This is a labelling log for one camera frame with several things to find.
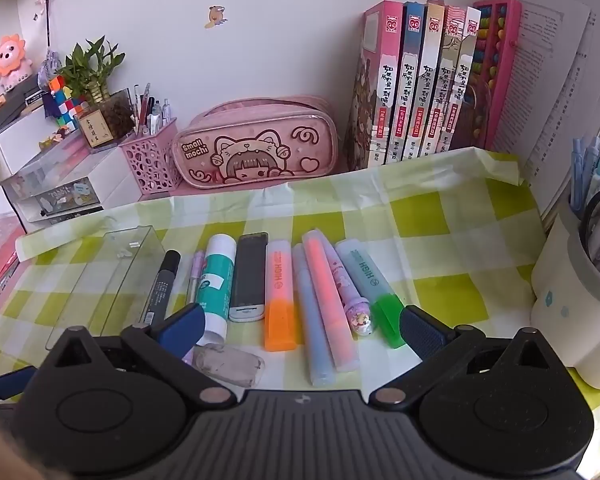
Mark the black box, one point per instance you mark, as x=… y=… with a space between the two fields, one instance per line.
x=10 y=115

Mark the thin lilac pen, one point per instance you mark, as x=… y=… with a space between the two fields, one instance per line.
x=195 y=275

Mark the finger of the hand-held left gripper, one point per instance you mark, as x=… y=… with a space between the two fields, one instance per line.
x=10 y=382

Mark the pink spine comic book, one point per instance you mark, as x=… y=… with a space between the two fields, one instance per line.
x=375 y=85

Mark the blue spine comic book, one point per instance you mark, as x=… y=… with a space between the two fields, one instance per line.
x=407 y=85

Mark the coral pink highlighter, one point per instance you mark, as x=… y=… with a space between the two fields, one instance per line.
x=330 y=300

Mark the green checked tablecloth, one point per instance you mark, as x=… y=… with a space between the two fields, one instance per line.
x=455 y=240

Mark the lucky bamboo in glass pot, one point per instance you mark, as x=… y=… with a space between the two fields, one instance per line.
x=102 y=120

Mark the brown animal wall sticker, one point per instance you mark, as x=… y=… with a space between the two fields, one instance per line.
x=216 y=16

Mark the printed paper sheets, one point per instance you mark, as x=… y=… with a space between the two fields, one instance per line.
x=555 y=85

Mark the clear plastic storage box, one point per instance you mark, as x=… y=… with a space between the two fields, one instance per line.
x=55 y=170

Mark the colourful twist cube puzzle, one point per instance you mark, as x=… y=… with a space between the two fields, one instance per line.
x=62 y=105

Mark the black marker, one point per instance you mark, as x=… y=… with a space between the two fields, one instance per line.
x=162 y=285

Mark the blue-grey highlighter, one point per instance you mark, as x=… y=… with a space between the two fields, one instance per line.
x=317 y=350

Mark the bunch of pastel pens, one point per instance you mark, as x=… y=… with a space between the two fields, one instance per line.
x=580 y=175

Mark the white cup pen holder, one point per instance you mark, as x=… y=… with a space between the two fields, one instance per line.
x=565 y=320

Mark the pink perforated pen holder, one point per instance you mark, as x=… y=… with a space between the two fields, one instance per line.
x=147 y=165

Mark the green highlighter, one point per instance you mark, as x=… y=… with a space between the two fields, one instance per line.
x=375 y=290

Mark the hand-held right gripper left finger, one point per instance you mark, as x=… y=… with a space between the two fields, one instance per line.
x=182 y=327

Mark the grey correction tape dispenser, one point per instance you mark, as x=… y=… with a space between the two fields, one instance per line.
x=247 y=275

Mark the purple bead-cap pen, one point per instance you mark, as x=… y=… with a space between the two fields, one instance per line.
x=355 y=312

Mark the pink lion toy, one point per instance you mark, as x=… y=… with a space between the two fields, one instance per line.
x=12 y=62

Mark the purple hanging sachet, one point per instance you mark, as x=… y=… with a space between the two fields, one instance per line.
x=49 y=67

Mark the white desktop drawer organizer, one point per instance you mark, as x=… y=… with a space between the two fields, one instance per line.
x=120 y=170

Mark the pink cartoon pencil case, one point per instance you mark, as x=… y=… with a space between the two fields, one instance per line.
x=255 y=150

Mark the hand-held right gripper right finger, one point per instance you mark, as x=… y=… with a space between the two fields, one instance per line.
x=422 y=334

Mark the white teal glue stick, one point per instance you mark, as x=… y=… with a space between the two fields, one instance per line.
x=215 y=285

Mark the orange highlighter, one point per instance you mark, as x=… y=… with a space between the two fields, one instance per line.
x=280 y=300

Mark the white eraser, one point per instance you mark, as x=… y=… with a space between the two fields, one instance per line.
x=230 y=366

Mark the small yellow toy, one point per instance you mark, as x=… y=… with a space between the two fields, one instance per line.
x=55 y=140

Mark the pink top comic book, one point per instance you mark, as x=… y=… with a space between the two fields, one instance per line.
x=447 y=85
x=464 y=85

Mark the clear plastic organizer box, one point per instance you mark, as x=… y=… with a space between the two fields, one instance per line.
x=105 y=280

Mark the pink abacus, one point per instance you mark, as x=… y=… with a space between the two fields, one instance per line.
x=500 y=60

